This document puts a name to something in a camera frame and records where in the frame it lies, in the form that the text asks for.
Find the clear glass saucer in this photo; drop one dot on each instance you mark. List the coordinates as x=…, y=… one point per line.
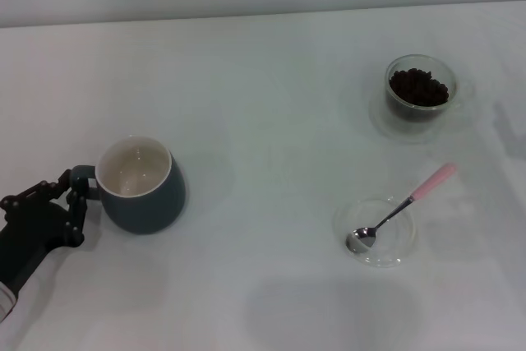
x=382, y=125

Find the small clear glass dish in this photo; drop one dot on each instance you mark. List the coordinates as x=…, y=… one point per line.
x=398, y=240

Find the coffee beans pile in glass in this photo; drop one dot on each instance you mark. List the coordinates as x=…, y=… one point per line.
x=417, y=88

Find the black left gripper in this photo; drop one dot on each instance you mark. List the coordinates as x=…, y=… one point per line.
x=29, y=236

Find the dark teal ceramic mug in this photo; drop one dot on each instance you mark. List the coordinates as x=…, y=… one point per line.
x=144, y=213

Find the clear glass cup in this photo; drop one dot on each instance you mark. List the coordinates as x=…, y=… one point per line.
x=452, y=79

